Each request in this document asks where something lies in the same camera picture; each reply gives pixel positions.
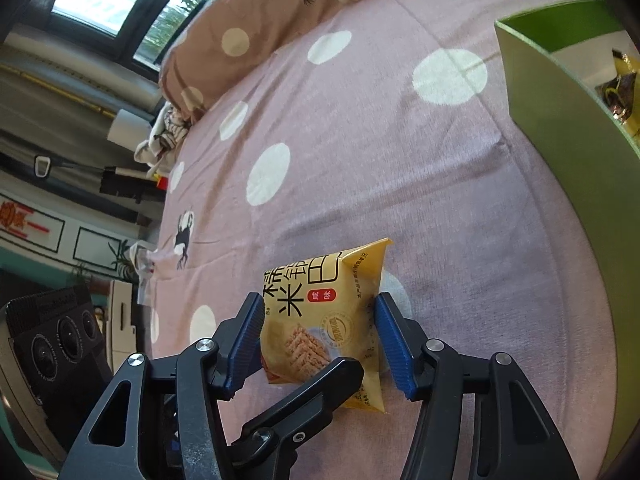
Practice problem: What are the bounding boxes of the green cardboard box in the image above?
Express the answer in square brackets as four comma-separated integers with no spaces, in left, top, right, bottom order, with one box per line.
[494,0,640,461]

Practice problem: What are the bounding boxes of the green potted plant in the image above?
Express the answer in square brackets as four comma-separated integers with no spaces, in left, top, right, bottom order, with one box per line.
[75,240,136,291]

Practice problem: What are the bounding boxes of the brown polka-dot pillow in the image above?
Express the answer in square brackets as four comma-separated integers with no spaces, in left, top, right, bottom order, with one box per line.
[159,0,436,113]

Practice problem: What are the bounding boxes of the red wall decoration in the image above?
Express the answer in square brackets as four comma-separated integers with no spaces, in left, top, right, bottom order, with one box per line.
[0,200,53,253]

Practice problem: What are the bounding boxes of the orange yellow cracker packet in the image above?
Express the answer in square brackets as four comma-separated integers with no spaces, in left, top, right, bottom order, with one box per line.
[260,237,393,415]

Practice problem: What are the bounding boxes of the clear plastic bag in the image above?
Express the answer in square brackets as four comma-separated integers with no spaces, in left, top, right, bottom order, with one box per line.
[127,242,161,306]

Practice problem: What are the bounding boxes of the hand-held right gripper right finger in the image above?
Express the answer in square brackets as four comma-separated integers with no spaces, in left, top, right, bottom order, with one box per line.
[374,292,581,480]

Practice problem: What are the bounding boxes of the gold black snack packet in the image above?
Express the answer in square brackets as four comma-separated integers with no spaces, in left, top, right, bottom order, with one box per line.
[597,47,640,136]

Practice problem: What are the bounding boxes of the white striped cloth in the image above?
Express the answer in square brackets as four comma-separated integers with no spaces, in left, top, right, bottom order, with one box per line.
[134,102,193,166]

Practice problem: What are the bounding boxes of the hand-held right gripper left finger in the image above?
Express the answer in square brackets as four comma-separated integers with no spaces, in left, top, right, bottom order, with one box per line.
[60,292,266,480]

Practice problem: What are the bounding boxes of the white cabinet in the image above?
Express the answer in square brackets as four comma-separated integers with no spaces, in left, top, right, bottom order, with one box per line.
[107,280,138,361]

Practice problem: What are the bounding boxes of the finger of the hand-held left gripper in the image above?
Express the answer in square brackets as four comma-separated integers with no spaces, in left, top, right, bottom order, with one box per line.
[227,356,365,480]

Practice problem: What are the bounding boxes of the white cylinder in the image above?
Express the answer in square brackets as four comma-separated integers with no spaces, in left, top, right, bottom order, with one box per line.
[106,109,156,147]

